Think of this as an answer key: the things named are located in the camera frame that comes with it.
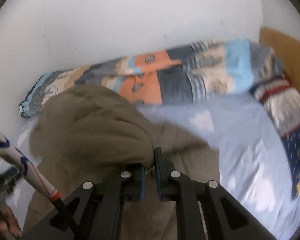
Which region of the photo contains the light blue fleece blanket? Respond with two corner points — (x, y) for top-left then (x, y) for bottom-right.
(0, 94), (300, 240)

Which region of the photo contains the white printed rod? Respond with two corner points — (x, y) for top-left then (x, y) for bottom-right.
(0, 122), (87, 240)

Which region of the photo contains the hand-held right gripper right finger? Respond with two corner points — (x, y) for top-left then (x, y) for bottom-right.
(154, 147), (278, 240)

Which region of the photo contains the navy star striped pillow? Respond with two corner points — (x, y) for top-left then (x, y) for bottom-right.
(250, 77), (300, 200)

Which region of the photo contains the person's left hand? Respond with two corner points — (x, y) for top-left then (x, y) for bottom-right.
(4, 202), (23, 238)

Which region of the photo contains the brown headboard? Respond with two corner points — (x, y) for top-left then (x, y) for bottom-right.
(259, 27), (300, 85)

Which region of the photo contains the patchwork cartoon print quilt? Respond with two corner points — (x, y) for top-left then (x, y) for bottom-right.
(19, 39), (285, 119)

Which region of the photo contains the brown puffer jacket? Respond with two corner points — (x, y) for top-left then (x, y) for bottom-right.
(22, 84), (220, 240)

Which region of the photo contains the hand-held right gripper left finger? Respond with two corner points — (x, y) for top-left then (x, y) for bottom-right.
(20, 164), (146, 240)

